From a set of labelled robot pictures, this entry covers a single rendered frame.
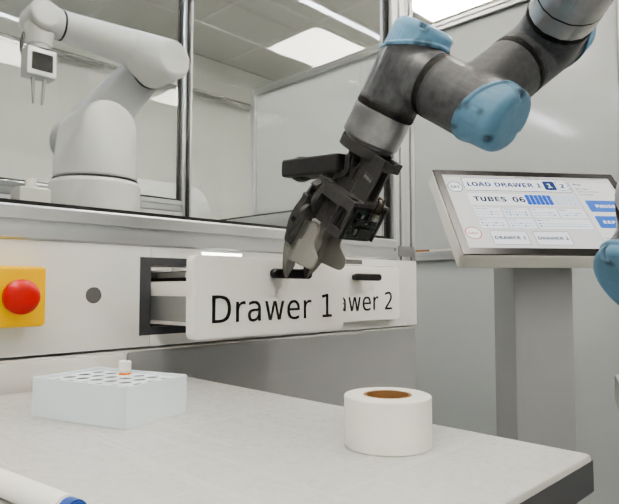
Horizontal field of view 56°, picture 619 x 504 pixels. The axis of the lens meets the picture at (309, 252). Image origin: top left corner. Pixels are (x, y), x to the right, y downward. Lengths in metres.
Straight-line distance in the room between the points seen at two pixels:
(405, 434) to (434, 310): 2.16
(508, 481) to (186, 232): 0.64
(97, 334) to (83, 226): 0.15
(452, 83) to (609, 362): 1.76
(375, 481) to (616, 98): 2.09
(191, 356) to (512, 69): 0.60
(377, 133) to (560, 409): 1.09
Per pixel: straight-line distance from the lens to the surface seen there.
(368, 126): 0.72
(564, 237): 1.55
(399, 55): 0.71
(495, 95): 0.65
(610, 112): 2.38
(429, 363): 2.64
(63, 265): 0.83
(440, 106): 0.67
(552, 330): 1.61
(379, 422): 0.46
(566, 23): 0.70
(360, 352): 1.20
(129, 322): 0.87
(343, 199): 0.72
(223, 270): 0.79
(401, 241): 1.32
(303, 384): 1.09
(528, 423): 1.61
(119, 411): 0.56
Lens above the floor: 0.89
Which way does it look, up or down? 3 degrees up
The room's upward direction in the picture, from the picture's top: straight up
